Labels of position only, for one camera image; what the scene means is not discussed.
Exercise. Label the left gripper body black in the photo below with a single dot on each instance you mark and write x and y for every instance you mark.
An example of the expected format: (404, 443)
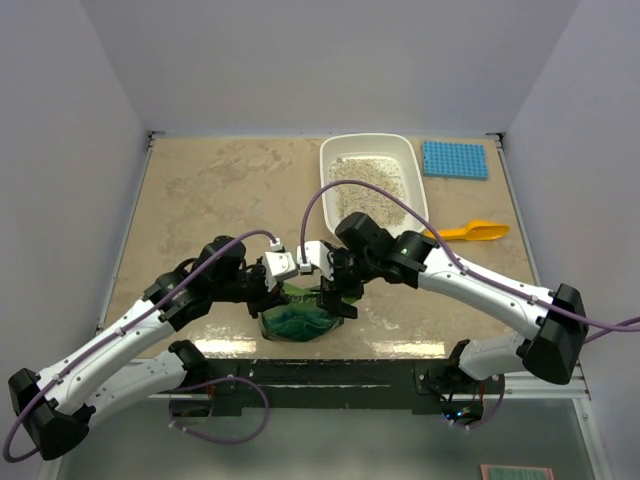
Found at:
(251, 287)

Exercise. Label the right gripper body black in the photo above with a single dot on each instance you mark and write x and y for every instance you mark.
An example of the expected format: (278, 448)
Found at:
(350, 273)

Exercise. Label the green litter bag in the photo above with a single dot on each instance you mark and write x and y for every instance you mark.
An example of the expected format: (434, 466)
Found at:
(301, 320)

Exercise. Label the white litter box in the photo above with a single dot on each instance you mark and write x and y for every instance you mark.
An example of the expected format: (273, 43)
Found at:
(378, 145)

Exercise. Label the orange plastic scoop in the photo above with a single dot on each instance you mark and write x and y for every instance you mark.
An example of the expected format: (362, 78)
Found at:
(476, 230)

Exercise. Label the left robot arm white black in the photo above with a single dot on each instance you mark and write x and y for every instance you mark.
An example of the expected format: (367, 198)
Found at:
(58, 405)

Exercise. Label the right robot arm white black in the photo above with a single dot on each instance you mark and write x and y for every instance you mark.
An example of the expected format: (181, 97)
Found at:
(547, 337)

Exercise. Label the cat litter granules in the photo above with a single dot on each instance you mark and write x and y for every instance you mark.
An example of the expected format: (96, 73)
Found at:
(381, 172)

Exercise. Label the blue studded plate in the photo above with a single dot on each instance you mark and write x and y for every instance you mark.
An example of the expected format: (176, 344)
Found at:
(454, 160)

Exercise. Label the pink green card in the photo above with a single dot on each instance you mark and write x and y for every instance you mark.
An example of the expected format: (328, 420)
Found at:
(503, 472)

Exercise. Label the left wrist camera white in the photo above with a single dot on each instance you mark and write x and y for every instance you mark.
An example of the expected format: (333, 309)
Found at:
(279, 264)

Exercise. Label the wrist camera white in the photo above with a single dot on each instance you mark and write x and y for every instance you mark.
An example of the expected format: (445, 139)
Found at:
(312, 256)
(279, 264)

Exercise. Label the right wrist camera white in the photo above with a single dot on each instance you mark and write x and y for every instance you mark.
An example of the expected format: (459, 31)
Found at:
(312, 256)

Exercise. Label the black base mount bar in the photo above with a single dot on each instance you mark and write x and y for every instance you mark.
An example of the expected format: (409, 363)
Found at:
(417, 386)

